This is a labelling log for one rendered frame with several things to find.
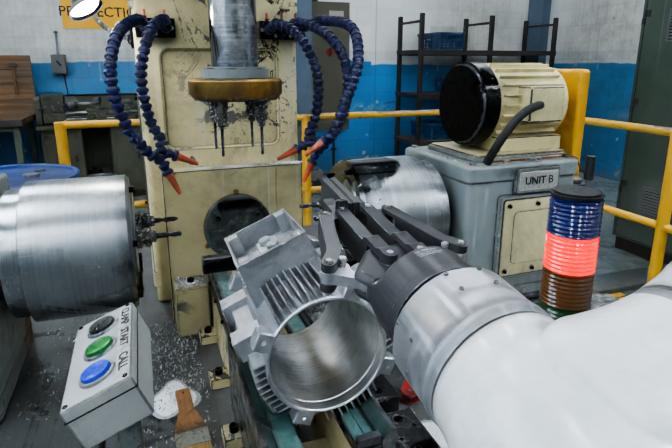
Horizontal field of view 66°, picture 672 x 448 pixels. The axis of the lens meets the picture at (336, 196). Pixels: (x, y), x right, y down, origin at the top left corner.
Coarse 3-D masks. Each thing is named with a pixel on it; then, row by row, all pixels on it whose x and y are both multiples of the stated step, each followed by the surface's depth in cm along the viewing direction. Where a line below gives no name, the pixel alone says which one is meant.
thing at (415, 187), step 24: (336, 168) 113; (360, 168) 106; (384, 168) 107; (408, 168) 108; (432, 168) 112; (360, 192) 102; (384, 192) 103; (408, 192) 104; (432, 192) 106; (432, 216) 105
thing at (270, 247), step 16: (256, 224) 78; (272, 224) 79; (288, 224) 78; (240, 240) 78; (256, 240) 79; (272, 240) 72; (288, 240) 68; (304, 240) 69; (240, 256) 77; (256, 256) 67; (272, 256) 68; (288, 256) 68; (304, 256) 69; (240, 272) 67; (256, 272) 67; (272, 272) 68; (288, 272) 69; (304, 272) 70; (256, 288) 68; (272, 288) 69; (256, 304) 69
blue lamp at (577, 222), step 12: (552, 204) 62; (564, 204) 60; (576, 204) 59; (588, 204) 59; (600, 204) 60; (552, 216) 62; (564, 216) 60; (576, 216) 60; (588, 216) 59; (600, 216) 60; (552, 228) 62; (564, 228) 61; (576, 228) 60; (588, 228) 60
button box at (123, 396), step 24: (120, 312) 63; (96, 336) 59; (120, 336) 57; (144, 336) 62; (72, 360) 56; (96, 360) 54; (120, 360) 52; (144, 360) 57; (72, 384) 52; (96, 384) 50; (120, 384) 49; (144, 384) 52; (72, 408) 48; (96, 408) 49; (120, 408) 50; (144, 408) 50; (72, 432) 49; (96, 432) 49
